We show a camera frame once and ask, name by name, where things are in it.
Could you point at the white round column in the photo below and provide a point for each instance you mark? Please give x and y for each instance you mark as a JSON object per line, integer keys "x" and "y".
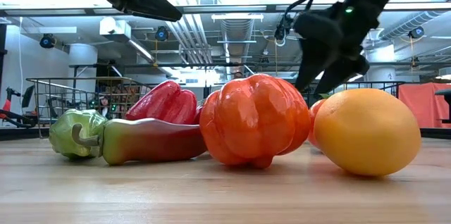
{"x": 382, "y": 65}
{"x": 82, "y": 65}

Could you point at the black blue ceiling reel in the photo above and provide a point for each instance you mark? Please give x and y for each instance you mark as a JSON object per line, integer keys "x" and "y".
{"x": 161, "y": 34}
{"x": 47, "y": 41}
{"x": 416, "y": 32}

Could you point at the orange yellow citrus fruit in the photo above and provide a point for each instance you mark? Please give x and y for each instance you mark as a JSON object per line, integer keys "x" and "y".
{"x": 366, "y": 132}

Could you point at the white ceiling light panel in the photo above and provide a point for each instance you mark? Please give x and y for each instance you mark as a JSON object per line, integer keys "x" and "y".
{"x": 236, "y": 17}

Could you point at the black background monitor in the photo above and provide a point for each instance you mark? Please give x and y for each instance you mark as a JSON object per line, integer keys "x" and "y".
{"x": 28, "y": 96}

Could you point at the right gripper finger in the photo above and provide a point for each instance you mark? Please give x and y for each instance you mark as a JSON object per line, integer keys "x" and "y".
{"x": 313, "y": 62}
{"x": 347, "y": 72}

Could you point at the silver spiral air duct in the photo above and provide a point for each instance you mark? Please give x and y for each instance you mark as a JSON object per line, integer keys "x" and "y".
{"x": 408, "y": 23}

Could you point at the red black background machine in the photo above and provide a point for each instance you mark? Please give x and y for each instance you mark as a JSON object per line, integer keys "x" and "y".
{"x": 7, "y": 106}

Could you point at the black pedestal table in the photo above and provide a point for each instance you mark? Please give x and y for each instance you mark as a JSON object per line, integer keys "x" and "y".
{"x": 444, "y": 92}

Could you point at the orange cloth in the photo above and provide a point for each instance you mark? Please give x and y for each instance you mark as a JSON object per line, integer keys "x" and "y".
{"x": 423, "y": 106}

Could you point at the silver ceiling air duct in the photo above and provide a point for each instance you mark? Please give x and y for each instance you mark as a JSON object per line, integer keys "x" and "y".
{"x": 236, "y": 34}

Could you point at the red bell pepper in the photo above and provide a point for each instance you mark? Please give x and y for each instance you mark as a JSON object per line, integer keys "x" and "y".
{"x": 165, "y": 102}

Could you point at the orange ribbed pumpkin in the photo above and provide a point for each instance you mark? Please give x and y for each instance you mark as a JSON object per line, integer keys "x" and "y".
{"x": 253, "y": 122}

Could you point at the black ceiling reel white loop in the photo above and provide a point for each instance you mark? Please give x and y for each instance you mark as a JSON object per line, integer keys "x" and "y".
{"x": 282, "y": 33}

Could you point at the orange persimmon green calyx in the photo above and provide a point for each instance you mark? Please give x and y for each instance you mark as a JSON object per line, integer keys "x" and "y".
{"x": 314, "y": 122}

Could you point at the long red green chili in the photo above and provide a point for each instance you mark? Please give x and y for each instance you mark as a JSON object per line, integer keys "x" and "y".
{"x": 151, "y": 139}

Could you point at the black overhead rig beam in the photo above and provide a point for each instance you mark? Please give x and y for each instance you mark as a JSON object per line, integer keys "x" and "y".
{"x": 271, "y": 8}

